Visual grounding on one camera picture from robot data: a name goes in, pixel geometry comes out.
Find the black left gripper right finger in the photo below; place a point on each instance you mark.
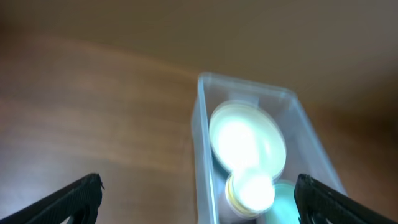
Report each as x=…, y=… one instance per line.
x=318, y=203

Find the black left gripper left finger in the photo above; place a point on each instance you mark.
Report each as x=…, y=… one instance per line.
x=76, y=203

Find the mint green bowl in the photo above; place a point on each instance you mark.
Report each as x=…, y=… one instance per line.
x=284, y=209

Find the cream white cup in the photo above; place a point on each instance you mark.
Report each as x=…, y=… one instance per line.
x=253, y=189

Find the cream large bowl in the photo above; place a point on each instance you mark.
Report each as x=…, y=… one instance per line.
x=243, y=135

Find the yellow cup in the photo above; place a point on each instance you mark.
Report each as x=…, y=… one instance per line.
x=230, y=209

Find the dark blue large bowl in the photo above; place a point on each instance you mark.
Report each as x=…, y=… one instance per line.
x=220, y=171

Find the clear plastic storage box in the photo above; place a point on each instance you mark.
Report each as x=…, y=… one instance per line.
x=305, y=153

